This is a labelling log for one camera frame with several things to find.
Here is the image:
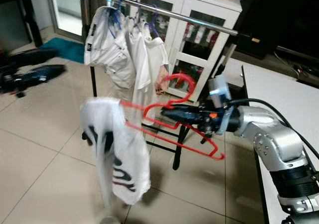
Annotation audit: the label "red clothes hanger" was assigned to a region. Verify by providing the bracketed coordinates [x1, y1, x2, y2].
[120, 74, 225, 161]

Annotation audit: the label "white printed t-shirt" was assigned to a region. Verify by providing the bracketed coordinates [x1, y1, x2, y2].
[80, 97, 152, 208]

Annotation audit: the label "purple clothes hanger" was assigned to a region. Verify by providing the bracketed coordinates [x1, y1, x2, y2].
[131, 5, 143, 30]
[150, 5, 160, 38]

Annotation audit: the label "blue clothes hanger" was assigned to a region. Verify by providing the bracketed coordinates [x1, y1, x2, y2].
[109, 0, 123, 38]

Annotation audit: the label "low white television console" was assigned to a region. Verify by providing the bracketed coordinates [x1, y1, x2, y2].
[222, 47, 319, 93]

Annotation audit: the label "plain white shirt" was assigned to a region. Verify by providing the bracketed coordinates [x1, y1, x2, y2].
[125, 20, 153, 105]

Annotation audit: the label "long white table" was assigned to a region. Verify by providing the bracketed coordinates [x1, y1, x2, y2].
[241, 65, 319, 224]

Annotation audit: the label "white jeans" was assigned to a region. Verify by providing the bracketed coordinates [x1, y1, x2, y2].
[84, 6, 136, 89]

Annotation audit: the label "metal clothes rack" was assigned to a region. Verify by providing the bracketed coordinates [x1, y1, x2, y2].
[75, 0, 240, 171]

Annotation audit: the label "white glass-door cabinet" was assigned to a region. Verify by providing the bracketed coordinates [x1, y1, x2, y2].
[131, 0, 243, 103]

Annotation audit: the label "black television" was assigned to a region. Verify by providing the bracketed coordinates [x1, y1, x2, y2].
[234, 0, 319, 60]

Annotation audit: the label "teal floor mat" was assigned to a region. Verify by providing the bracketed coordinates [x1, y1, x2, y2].
[39, 37, 86, 64]

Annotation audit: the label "dark blue floor object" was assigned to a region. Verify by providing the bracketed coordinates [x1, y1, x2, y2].
[0, 49, 67, 96]

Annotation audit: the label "black desk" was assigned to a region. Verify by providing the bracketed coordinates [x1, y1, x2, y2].
[0, 0, 43, 48]

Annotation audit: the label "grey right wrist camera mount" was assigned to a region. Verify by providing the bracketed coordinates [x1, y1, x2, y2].
[208, 76, 235, 135]

